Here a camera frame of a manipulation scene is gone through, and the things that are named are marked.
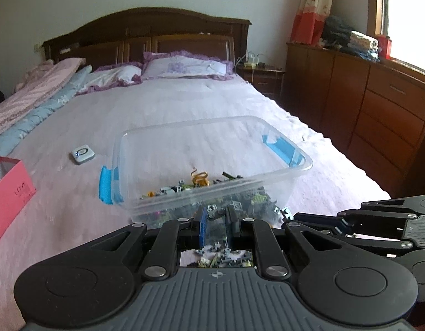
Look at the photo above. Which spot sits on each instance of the pile of folded clothes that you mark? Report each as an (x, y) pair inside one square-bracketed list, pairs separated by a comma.
[(347, 38)]

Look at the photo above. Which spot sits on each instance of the dark toy brick heap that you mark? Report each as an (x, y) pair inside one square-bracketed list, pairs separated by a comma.
[(247, 201)]

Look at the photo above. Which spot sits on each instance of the window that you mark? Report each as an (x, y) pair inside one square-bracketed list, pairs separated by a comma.
[(412, 17)]

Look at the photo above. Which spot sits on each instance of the clear plastic storage container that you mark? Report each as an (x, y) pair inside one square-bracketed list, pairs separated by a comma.
[(198, 144)]

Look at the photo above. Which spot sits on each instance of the wooden nightstand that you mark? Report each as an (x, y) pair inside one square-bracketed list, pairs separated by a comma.
[(264, 81)]

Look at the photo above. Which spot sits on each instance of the pink cardboard box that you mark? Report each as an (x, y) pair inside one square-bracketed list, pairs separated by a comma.
[(8, 200)]

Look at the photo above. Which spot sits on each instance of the pile of toy bricks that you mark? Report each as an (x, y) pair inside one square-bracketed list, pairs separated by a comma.
[(215, 258)]

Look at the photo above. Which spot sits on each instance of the gold toy piece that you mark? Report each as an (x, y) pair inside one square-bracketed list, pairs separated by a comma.
[(199, 178)]

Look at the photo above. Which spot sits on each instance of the small white device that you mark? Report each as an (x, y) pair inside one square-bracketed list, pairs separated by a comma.
[(82, 154)]

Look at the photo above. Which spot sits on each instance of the red box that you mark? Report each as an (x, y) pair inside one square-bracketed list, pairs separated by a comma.
[(384, 47)]

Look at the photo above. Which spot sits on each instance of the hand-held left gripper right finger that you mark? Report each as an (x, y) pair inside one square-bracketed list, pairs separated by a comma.
[(232, 227)]

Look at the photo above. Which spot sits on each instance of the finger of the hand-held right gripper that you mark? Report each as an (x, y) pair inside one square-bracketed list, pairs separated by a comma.
[(364, 236), (388, 208)]

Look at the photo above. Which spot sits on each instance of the wooden dresser cabinet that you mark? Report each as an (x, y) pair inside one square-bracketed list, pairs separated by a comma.
[(371, 110)]

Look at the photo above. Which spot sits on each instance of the dark wooden headboard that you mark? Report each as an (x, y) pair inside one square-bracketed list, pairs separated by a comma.
[(146, 27)]

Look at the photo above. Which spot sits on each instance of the small grey toy brick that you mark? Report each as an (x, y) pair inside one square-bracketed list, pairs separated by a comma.
[(215, 212)]

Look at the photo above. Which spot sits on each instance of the red and floral curtain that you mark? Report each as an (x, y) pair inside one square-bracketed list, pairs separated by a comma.
[(310, 13)]

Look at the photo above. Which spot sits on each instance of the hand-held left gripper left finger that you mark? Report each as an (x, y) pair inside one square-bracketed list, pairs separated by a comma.
[(200, 229)]

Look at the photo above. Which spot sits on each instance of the small purple-frilled white pillow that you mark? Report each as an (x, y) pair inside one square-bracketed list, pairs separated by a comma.
[(112, 77)]

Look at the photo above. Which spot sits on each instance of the large purple-frilled white pillow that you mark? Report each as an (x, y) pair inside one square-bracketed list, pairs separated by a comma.
[(188, 67)]

